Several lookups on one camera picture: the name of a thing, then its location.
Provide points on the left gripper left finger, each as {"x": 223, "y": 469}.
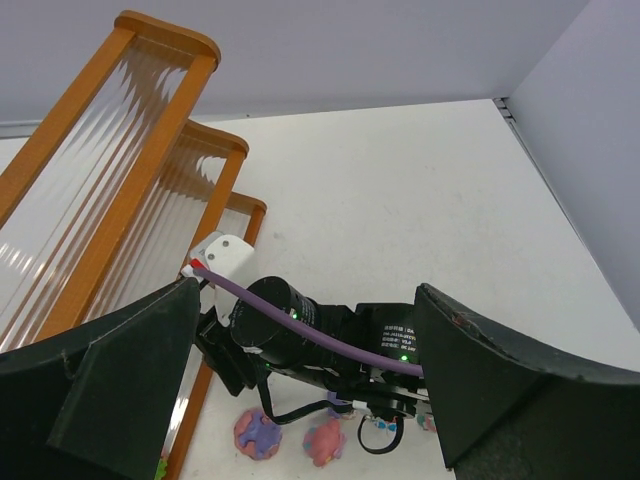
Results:
{"x": 96, "y": 401}

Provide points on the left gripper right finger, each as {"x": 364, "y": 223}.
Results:
{"x": 507, "y": 406}

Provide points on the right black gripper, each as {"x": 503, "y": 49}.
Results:
{"x": 236, "y": 368}

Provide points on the purple creature pink donut toy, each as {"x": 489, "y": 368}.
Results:
{"x": 256, "y": 435}

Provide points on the pink bear green clover toy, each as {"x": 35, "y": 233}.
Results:
{"x": 161, "y": 470}

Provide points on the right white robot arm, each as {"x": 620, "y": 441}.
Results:
{"x": 367, "y": 356}

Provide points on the orange tiered display shelf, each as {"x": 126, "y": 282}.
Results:
{"x": 102, "y": 204}

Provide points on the pink toy blue glasses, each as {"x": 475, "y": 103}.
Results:
{"x": 426, "y": 422}

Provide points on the pink blob toy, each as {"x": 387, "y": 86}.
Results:
{"x": 324, "y": 443}

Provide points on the aluminium frame rail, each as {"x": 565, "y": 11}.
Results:
{"x": 508, "y": 117}

